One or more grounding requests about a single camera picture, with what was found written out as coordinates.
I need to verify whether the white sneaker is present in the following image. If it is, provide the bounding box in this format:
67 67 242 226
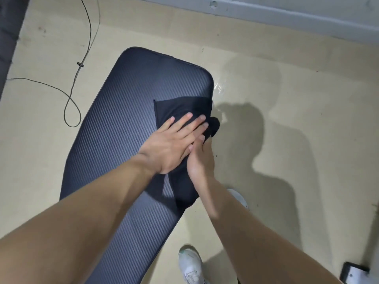
226 189 249 211
178 245 211 284

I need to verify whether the person's left hand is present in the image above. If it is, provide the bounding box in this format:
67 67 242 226
139 112 209 175

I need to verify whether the black cloth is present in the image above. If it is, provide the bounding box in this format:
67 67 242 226
153 96 221 210

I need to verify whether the person's right hand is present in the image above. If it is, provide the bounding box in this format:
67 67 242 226
187 135 216 186

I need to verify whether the person's left forearm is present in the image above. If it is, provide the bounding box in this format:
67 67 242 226
0 153 163 284

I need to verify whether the black cable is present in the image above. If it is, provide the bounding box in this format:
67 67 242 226
5 0 101 128

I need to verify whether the person's right forearm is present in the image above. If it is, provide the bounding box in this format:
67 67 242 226
192 176 344 284

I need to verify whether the dark ribbed exercise mat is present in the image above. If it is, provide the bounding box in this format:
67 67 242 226
59 47 214 284

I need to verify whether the dark grey furniture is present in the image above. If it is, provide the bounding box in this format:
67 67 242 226
0 0 31 99

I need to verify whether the black white-edged box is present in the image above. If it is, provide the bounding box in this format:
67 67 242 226
340 262 371 284

